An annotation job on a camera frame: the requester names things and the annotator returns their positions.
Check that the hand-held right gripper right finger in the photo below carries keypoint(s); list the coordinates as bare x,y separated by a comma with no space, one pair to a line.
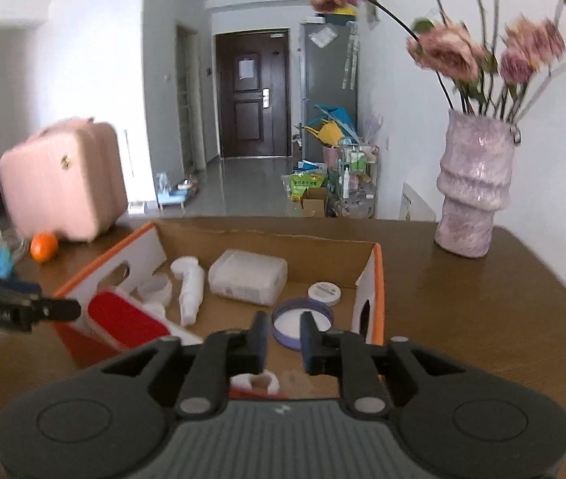
307,342

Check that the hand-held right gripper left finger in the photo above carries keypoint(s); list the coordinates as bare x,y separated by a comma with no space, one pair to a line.
260,342

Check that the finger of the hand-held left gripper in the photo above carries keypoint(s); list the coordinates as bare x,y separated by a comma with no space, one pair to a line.
58,310
13,287

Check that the purple cap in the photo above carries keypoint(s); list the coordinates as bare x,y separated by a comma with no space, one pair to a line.
288,322

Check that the white rectangular plastic container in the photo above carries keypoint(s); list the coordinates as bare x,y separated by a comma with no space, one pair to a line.
248,277

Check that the red and white lint brush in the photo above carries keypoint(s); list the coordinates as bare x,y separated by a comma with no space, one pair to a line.
128,319

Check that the white plastic bottle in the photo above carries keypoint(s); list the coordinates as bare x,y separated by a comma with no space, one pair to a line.
190,289

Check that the red cardboard box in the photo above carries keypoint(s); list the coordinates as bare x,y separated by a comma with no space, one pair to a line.
263,239

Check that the orange fruit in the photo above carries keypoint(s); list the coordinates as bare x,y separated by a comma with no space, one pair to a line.
44,248

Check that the small white round jar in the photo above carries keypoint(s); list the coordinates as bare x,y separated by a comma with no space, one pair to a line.
324,293

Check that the pink hard-shell suitcase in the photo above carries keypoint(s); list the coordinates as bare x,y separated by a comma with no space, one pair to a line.
63,179

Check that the small cardboard box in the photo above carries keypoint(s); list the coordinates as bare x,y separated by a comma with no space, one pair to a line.
315,202

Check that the green and yellow bag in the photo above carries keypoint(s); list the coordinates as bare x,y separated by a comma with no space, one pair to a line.
305,184

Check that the small blue stool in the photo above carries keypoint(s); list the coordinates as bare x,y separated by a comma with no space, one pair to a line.
175,197

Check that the white board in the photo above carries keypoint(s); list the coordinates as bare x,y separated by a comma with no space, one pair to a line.
415,204

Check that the pink flower pot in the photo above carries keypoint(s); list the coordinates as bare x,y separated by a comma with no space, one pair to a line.
331,155

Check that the yellow watering can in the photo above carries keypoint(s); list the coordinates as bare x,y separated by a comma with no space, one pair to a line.
330,132

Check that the blue bag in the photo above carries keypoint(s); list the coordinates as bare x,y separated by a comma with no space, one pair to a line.
335,114

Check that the pale pink ceramic vase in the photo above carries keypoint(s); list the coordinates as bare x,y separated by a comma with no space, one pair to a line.
475,184

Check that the dark brown entrance door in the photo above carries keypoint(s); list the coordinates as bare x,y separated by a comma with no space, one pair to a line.
253,100

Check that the paper sheet on refrigerator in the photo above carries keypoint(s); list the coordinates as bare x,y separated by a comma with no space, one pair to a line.
323,36

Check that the dried pink roses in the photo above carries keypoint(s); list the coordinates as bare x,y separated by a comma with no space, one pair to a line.
450,52

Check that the yellow box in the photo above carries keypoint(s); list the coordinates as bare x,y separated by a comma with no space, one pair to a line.
346,11

